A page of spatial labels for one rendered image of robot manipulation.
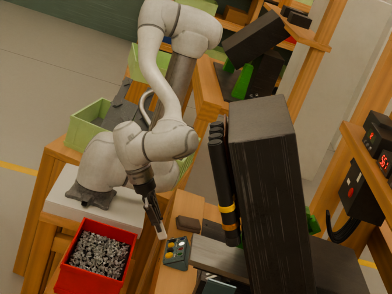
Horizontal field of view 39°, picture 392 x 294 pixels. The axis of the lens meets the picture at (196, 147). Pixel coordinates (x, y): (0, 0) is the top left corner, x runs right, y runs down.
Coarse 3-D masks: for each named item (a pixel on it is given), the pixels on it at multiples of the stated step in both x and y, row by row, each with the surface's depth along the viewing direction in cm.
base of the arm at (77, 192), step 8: (72, 192) 221; (80, 192) 221; (88, 192) 220; (96, 192) 220; (104, 192) 222; (112, 192) 232; (80, 200) 221; (88, 200) 217; (96, 200) 221; (104, 200) 223; (104, 208) 220
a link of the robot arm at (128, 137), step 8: (120, 128) 181; (128, 128) 181; (136, 128) 183; (120, 136) 181; (128, 136) 181; (136, 136) 181; (144, 136) 180; (120, 144) 182; (128, 144) 181; (136, 144) 180; (120, 152) 183; (128, 152) 182; (136, 152) 181; (144, 152) 180; (120, 160) 186; (128, 160) 184; (136, 160) 182; (144, 160) 182; (128, 168) 186; (136, 168) 185
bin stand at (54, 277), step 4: (132, 260) 214; (60, 264) 198; (132, 264) 212; (56, 268) 195; (60, 268) 196; (128, 268) 209; (132, 268) 210; (56, 272) 193; (128, 272) 206; (52, 276) 190; (56, 276) 191; (128, 276) 204; (52, 280) 189; (56, 280) 189; (128, 280) 202; (48, 284) 186; (52, 284) 187; (124, 284) 200; (128, 284) 201; (48, 288) 185; (52, 288) 185; (124, 288) 198; (44, 292) 182; (48, 292) 183; (52, 292) 184; (120, 292) 195; (124, 292) 196
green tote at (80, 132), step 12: (84, 108) 293; (96, 108) 312; (108, 108) 317; (72, 120) 280; (84, 120) 279; (72, 132) 282; (84, 132) 280; (96, 132) 279; (72, 144) 283; (84, 144) 282; (192, 156) 310; (180, 168) 275
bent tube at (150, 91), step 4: (144, 92) 297; (148, 92) 296; (152, 92) 296; (144, 96) 296; (140, 100) 296; (144, 100) 296; (140, 104) 296; (140, 108) 296; (140, 112) 296; (144, 112) 296; (144, 116) 295; (144, 120) 296; (148, 120) 295; (148, 124) 295
